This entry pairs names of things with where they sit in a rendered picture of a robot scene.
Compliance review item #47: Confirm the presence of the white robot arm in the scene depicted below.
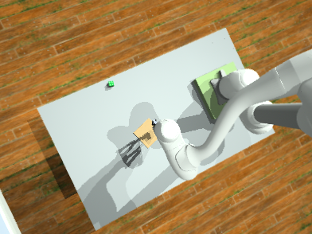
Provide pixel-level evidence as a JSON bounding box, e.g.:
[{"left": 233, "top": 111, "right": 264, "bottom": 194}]
[{"left": 154, "top": 49, "right": 312, "bottom": 181}]

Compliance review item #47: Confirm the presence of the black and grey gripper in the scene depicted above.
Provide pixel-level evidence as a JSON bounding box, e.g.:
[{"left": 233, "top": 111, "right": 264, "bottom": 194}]
[{"left": 152, "top": 119, "right": 157, "bottom": 129}]

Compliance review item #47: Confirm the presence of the tan rectangular mat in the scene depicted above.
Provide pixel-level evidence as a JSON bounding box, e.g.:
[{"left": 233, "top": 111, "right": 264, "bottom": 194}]
[{"left": 134, "top": 119, "right": 157, "bottom": 148}]

